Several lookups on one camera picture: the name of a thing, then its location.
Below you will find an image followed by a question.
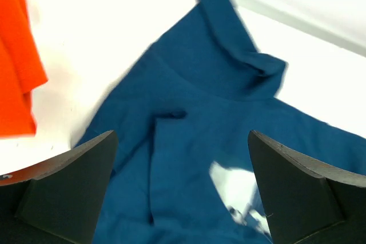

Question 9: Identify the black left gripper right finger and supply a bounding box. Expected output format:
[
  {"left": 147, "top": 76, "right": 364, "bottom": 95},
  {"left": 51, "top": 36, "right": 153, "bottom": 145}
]
[{"left": 248, "top": 131, "right": 365, "bottom": 244}]

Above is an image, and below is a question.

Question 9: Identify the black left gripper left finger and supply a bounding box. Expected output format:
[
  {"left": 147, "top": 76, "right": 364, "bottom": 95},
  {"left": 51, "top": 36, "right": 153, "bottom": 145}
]
[{"left": 1, "top": 130, "right": 118, "bottom": 244}]

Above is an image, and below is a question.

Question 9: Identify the navy blue printed t-shirt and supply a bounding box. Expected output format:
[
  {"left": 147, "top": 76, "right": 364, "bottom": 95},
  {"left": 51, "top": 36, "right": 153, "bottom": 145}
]
[{"left": 81, "top": 0, "right": 365, "bottom": 243}]

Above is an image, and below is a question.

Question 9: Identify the folded orange t-shirt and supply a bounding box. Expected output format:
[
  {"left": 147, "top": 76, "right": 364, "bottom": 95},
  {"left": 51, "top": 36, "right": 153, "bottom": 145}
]
[{"left": 1, "top": 0, "right": 47, "bottom": 138}]

